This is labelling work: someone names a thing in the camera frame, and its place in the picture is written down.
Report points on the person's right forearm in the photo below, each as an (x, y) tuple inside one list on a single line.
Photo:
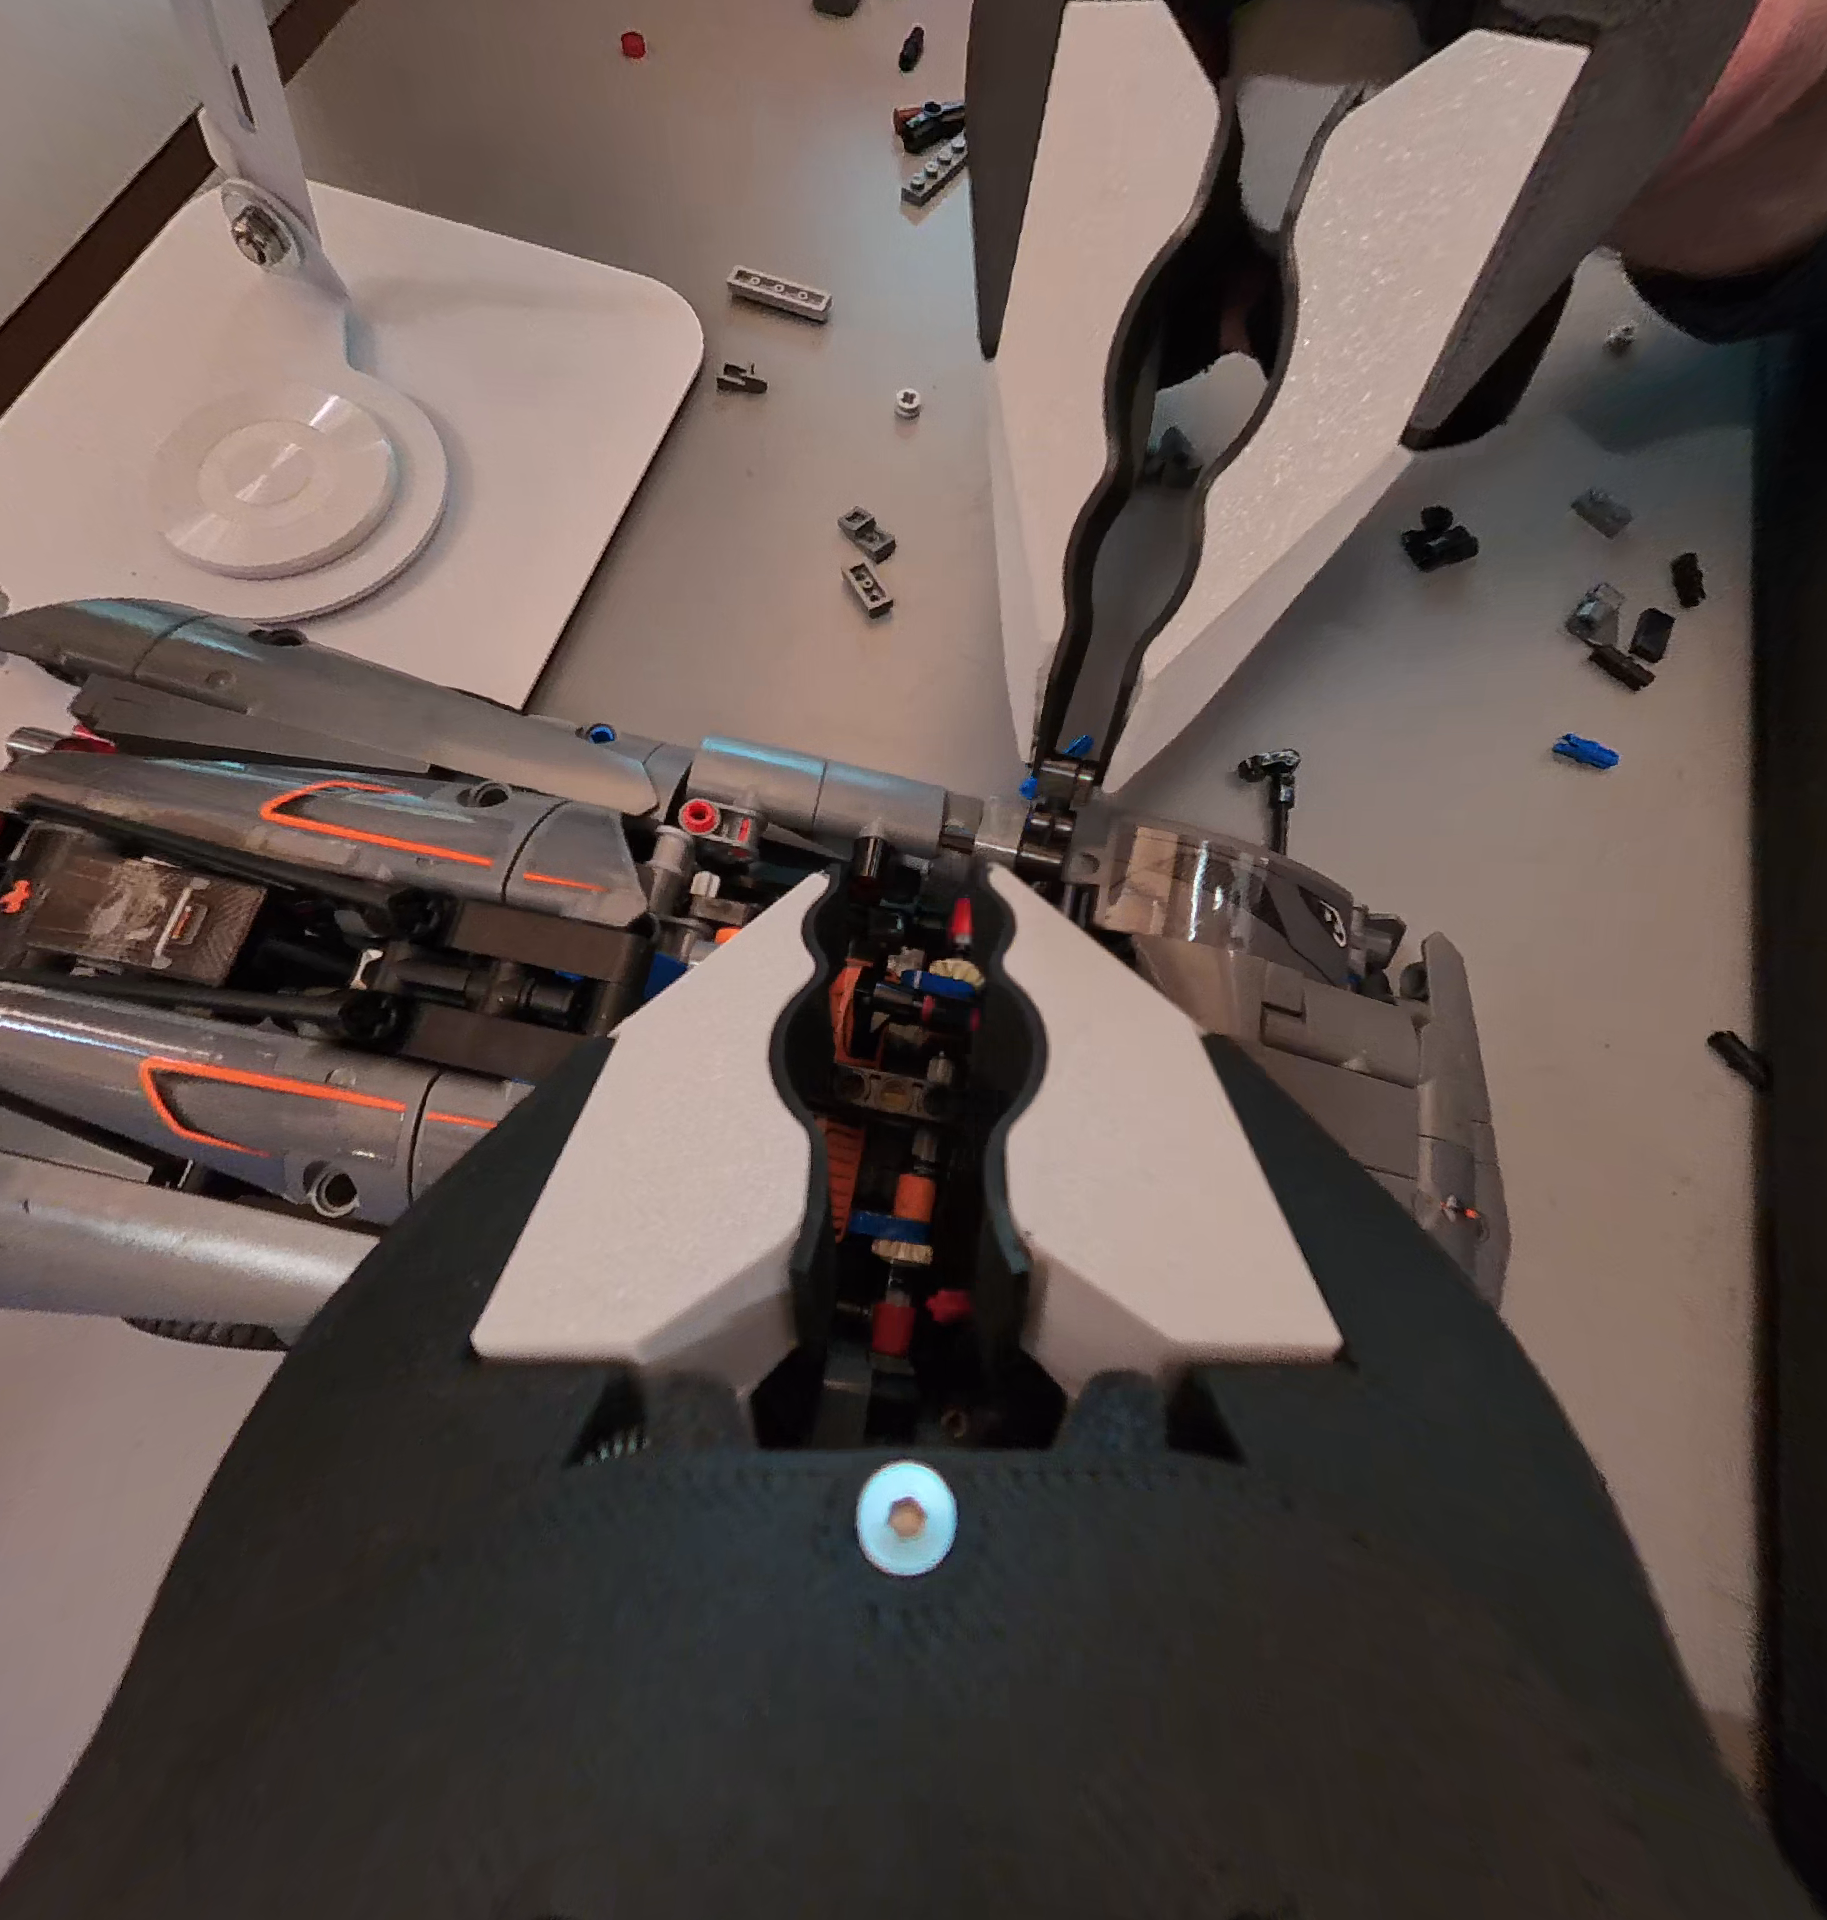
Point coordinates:
[(1784, 135)]

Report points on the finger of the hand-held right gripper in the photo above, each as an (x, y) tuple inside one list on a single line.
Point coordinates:
[(1077, 271), (1363, 330)]

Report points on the dark grey lego piece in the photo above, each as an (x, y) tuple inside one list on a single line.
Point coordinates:
[(1174, 450)]

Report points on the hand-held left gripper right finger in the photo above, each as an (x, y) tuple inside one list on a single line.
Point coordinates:
[(1172, 1187)]

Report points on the black lego clip piece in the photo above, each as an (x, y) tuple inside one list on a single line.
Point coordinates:
[(1439, 541)]

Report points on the black lego axle with connector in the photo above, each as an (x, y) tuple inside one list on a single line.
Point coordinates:
[(1273, 767)]

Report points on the white metal stand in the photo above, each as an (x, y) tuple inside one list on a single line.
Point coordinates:
[(525, 392)]

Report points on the light grey lego plate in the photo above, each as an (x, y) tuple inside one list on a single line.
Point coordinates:
[(1598, 511)]

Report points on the small dark grey lego plate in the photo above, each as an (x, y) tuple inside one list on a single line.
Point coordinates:
[(866, 527), (872, 586)]

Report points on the black lego connector piece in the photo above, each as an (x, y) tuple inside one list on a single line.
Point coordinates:
[(1060, 796)]

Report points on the long grey lego plate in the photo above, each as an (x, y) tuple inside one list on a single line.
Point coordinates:
[(777, 294)]

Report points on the dark grey studded lego plate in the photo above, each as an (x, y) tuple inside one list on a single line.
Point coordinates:
[(937, 177)]

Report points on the grey lego sports car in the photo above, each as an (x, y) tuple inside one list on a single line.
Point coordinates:
[(436, 826)]

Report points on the transparent grey lego piece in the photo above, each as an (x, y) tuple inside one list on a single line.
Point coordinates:
[(1595, 610)]

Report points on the small black lego bracket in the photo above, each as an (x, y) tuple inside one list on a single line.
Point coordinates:
[(742, 376)]

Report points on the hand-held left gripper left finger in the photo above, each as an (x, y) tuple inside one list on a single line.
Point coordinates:
[(644, 1187)]

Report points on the black and brown lego piece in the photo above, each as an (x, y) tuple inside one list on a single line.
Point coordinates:
[(928, 121)]

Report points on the blue lego pin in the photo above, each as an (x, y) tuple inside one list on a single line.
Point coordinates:
[(1582, 750)]

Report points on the short black lego connector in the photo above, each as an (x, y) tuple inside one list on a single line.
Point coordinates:
[(1689, 579)]

